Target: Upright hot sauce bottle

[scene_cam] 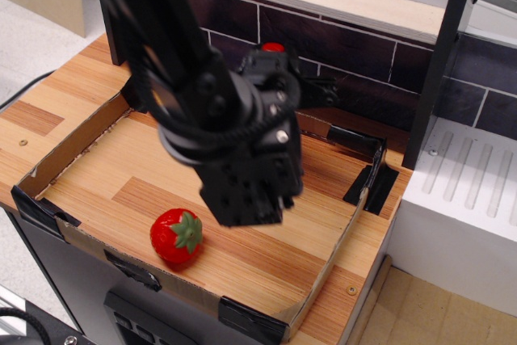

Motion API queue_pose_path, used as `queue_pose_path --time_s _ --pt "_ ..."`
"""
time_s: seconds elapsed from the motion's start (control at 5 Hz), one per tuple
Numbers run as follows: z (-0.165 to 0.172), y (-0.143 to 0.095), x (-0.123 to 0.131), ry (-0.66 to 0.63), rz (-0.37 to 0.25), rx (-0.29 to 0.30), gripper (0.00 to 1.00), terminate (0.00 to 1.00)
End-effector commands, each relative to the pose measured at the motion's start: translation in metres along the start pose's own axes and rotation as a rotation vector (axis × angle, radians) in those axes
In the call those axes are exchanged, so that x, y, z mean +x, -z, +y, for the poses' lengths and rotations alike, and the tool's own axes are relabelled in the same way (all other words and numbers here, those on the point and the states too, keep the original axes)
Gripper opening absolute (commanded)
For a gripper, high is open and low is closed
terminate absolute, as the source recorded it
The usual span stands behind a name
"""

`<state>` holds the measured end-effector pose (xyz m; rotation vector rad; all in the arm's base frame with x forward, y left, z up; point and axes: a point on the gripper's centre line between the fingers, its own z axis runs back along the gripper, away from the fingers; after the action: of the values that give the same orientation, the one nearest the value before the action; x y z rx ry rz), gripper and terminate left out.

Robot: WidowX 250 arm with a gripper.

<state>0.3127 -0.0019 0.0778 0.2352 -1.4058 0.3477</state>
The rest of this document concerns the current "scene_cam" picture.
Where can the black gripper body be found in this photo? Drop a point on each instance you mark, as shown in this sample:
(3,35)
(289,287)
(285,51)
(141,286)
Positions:
(256,181)

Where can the red hot sauce bottle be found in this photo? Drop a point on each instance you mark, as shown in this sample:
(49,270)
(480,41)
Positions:
(272,47)

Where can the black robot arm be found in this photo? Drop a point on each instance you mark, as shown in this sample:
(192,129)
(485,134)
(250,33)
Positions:
(237,130)

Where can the cardboard fence with black tape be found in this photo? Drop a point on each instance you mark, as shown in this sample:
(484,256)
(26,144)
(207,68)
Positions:
(106,186)

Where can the red toy strawberry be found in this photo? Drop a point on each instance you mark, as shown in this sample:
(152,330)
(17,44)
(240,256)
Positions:
(177,235)

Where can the white toy sink drainboard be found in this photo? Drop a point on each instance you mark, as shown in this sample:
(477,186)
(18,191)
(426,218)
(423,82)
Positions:
(456,224)

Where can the black vertical post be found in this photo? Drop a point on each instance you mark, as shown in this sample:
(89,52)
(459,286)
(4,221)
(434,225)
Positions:
(455,21)

